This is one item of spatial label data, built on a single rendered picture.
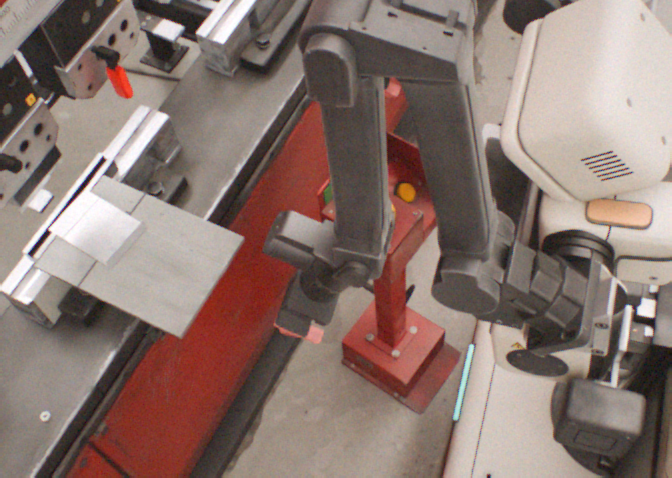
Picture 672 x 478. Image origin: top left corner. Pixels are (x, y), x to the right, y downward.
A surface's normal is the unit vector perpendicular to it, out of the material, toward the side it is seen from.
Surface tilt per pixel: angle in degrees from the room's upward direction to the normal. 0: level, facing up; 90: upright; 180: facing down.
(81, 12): 90
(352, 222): 83
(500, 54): 0
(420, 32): 13
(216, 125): 0
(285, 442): 0
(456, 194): 90
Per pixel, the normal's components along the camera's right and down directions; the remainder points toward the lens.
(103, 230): -0.07, -0.50
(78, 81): 0.88, 0.37
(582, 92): -0.70, -0.50
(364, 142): -0.22, 0.85
